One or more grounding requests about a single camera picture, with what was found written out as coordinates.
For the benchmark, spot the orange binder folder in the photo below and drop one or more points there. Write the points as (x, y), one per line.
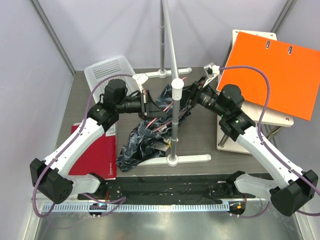
(293, 72)

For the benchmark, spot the white perforated plastic basket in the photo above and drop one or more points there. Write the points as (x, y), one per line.
(118, 66)

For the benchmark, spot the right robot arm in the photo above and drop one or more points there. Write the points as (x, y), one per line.
(291, 187)

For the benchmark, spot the white paper price tag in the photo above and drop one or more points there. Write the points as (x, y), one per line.
(160, 146)

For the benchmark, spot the red notebook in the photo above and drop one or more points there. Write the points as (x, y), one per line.
(99, 158)

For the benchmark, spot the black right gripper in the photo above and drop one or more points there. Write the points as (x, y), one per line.
(190, 92)

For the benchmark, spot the white slotted cable duct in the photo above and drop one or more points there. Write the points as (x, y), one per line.
(131, 208)

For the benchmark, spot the white wooden shelf stand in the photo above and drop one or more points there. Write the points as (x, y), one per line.
(272, 120)

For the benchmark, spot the dark shark-print shorts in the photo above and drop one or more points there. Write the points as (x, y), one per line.
(140, 140)

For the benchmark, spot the grey clothes rack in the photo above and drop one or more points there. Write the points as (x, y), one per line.
(166, 41)

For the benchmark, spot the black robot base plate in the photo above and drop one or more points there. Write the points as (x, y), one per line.
(170, 190)

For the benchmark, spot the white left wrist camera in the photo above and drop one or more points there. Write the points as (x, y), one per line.
(140, 79)

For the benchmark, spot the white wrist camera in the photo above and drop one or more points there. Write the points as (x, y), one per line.
(140, 79)
(212, 71)

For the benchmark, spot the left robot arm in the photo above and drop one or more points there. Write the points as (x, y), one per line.
(51, 177)

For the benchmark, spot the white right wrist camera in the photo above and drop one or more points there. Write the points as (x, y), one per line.
(212, 71)

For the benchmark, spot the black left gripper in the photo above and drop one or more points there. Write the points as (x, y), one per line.
(149, 108)

